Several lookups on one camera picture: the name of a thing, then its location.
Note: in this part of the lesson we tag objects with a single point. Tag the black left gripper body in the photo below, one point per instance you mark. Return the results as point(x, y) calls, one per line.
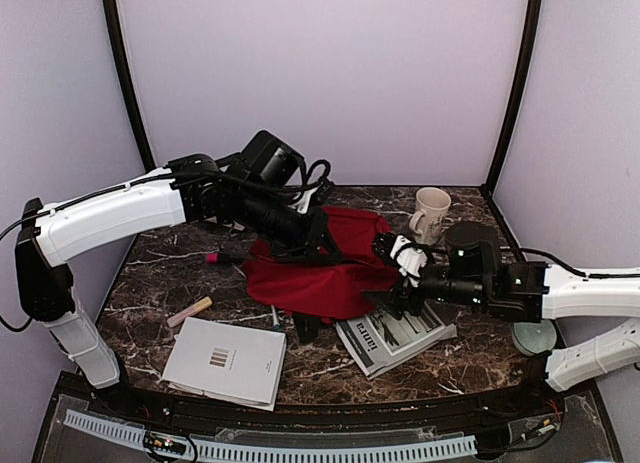
point(285, 232)

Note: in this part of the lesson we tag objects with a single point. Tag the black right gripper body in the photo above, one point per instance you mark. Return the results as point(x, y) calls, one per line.
point(466, 291)

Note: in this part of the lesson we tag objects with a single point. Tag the red backpack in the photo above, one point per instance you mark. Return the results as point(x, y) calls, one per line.
point(330, 292)

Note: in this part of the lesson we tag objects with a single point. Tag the grey black and white magazine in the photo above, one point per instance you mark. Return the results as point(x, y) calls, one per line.
point(378, 342)

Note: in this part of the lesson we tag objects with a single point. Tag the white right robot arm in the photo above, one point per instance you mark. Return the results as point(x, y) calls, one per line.
point(524, 292)

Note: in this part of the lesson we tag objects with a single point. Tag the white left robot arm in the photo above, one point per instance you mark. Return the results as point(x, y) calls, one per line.
point(51, 237)

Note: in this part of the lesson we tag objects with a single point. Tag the white mug with red pattern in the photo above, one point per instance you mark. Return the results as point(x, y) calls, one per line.
point(431, 207)

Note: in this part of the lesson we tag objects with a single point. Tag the white pen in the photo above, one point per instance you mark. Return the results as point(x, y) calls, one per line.
point(275, 319)

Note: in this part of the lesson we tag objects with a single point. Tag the pink capped black marker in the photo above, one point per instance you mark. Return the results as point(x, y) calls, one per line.
point(223, 259)

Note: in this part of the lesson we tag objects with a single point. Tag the pink yellow highlighter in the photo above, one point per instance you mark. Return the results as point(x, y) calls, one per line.
point(190, 311)

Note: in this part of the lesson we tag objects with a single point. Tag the white booklet with stripes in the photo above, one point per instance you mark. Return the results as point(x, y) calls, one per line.
point(230, 363)

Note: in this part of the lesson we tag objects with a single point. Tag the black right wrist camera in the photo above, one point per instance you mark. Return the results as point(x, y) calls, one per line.
point(473, 250)

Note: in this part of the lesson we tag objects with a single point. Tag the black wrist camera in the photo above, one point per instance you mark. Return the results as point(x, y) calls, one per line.
point(473, 250)
point(269, 160)

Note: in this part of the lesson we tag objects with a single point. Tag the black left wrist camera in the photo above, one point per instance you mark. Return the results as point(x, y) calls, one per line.
point(269, 160)

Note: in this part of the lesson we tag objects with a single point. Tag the white slotted cable duct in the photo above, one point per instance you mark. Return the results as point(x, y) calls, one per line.
point(262, 447)

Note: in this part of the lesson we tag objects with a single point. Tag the black enclosure frame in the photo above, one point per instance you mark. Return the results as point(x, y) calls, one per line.
point(315, 417)

